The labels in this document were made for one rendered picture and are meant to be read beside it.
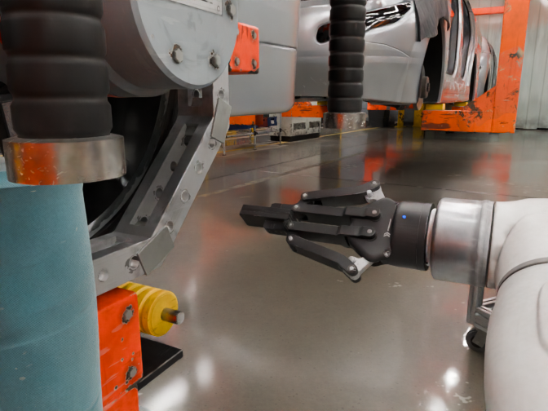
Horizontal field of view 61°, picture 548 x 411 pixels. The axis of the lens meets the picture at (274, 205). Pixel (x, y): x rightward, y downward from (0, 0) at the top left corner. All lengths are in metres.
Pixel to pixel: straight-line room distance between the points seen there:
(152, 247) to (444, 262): 0.32
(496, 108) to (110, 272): 3.59
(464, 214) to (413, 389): 0.97
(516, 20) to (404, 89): 1.21
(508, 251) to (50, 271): 0.37
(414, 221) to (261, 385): 0.95
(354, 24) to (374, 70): 2.40
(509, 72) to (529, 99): 9.33
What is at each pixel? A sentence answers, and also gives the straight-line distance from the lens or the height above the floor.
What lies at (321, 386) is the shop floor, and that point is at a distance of 1.38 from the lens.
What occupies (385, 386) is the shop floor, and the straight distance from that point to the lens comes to 1.41.
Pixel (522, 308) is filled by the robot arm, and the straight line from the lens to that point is 0.40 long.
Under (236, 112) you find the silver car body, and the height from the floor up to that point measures 0.75.
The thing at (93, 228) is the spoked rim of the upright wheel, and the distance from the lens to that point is 0.61.
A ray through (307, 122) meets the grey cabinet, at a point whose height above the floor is 0.32.
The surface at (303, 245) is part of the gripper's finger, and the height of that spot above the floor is 0.61.
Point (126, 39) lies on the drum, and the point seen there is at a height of 0.82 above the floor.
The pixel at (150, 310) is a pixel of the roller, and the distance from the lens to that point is 0.60.
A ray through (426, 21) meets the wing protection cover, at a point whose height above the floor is 1.23.
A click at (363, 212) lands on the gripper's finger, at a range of 0.54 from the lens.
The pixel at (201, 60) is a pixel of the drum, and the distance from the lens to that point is 0.37.
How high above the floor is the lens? 0.78
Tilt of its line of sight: 13 degrees down
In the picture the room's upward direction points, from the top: straight up
